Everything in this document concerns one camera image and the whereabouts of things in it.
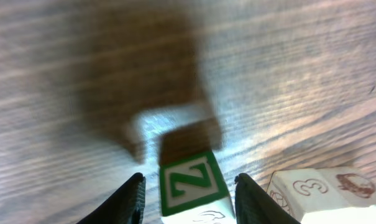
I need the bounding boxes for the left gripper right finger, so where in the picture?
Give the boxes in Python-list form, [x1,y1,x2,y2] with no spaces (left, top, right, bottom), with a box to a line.
[234,173,300,224]

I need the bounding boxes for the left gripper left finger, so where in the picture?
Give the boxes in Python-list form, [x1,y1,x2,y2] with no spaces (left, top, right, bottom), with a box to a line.
[77,172,146,224]

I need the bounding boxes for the acorn picture wooden block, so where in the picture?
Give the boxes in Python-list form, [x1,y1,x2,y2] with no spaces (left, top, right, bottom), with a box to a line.
[301,166,376,224]

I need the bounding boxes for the red edged picture block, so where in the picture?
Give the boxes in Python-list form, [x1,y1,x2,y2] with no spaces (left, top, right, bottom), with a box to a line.
[158,150,237,224]

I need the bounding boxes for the plain cream wooden block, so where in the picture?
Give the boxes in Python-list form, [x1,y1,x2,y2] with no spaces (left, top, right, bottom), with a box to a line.
[267,169,349,223]

